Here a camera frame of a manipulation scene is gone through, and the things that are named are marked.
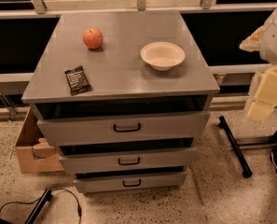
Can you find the grey bottom drawer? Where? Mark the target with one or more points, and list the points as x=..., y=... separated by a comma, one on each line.
x=127, y=182

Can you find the grey drawer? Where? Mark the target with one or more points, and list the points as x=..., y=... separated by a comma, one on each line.
x=128, y=160
x=127, y=182
x=113, y=129

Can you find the cardboard box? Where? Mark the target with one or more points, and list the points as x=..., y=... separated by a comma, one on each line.
x=34, y=153

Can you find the black snack packet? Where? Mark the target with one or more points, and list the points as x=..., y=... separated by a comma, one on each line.
x=77, y=81

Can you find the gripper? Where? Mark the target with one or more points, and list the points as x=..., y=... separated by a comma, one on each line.
x=275, y=38

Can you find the black floor bar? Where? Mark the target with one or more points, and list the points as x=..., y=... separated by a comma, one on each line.
x=46, y=197

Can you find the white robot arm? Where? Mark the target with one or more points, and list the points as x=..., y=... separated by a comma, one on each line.
x=263, y=40

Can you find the metal window railing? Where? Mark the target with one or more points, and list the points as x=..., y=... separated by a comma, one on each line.
x=141, y=6

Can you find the red apple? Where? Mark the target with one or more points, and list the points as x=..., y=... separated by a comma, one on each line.
x=93, y=38

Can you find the grey drawer cabinet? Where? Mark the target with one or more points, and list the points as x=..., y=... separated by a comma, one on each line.
x=122, y=83

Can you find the grey top drawer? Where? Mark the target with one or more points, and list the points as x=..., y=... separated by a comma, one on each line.
x=113, y=129

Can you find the grey middle drawer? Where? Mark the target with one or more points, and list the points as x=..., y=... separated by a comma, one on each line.
x=128, y=160

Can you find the white bowl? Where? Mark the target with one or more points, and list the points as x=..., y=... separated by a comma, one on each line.
x=162, y=56

